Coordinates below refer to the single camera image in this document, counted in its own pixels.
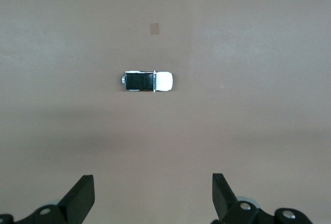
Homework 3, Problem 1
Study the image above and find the white jeep toy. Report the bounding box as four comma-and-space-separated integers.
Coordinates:
121, 70, 174, 94

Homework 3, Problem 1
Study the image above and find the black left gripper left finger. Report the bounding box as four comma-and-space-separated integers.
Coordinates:
0, 174, 96, 224

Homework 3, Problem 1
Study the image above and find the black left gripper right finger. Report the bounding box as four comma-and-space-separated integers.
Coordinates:
211, 173, 314, 224

